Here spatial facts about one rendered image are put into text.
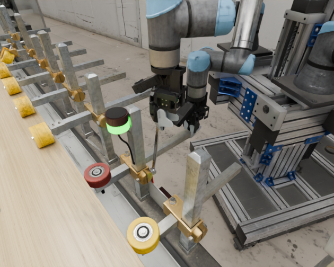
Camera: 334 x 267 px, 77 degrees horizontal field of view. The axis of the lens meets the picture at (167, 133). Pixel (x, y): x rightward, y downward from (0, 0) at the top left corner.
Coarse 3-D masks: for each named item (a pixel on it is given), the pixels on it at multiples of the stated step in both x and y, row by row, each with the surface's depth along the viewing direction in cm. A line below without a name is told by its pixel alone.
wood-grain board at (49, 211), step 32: (0, 96) 104; (0, 128) 84; (0, 160) 71; (32, 160) 71; (64, 160) 71; (0, 192) 61; (32, 192) 61; (64, 192) 61; (0, 224) 54; (32, 224) 54; (64, 224) 54; (96, 224) 54; (0, 256) 48; (32, 256) 48; (64, 256) 48; (96, 256) 48; (128, 256) 48
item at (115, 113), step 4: (112, 108) 56; (116, 108) 56; (120, 108) 56; (108, 112) 55; (112, 112) 55; (116, 112) 55; (120, 112) 55; (124, 112) 55; (108, 116) 54; (112, 116) 54; (116, 116) 54; (120, 116) 54; (124, 124) 55; (124, 140) 62; (128, 144) 63; (132, 156) 67; (132, 160) 68
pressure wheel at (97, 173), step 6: (90, 168) 67; (96, 168) 68; (102, 168) 67; (108, 168) 67; (84, 174) 65; (90, 174) 66; (96, 174) 66; (102, 174) 65; (108, 174) 66; (90, 180) 64; (96, 180) 64; (102, 180) 64; (108, 180) 66; (90, 186) 65; (96, 186) 65; (102, 186) 66; (102, 192) 72
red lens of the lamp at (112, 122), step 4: (124, 108) 57; (104, 116) 54; (124, 116) 54; (108, 120) 53; (112, 120) 53; (116, 120) 53; (120, 120) 53; (124, 120) 54; (108, 124) 55; (112, 124) 54; (116, 124) 54; (120, 124) 54
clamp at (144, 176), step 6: (120, 156) 76; (126, 162) 74; (132, 168) 72; (144, 168) 72; (132, 174) 74; (138, 174) 70; (144, 174) 70; (150, 174) 72; (138, 180) 71; (144, 180) 71; (150, 180) 73
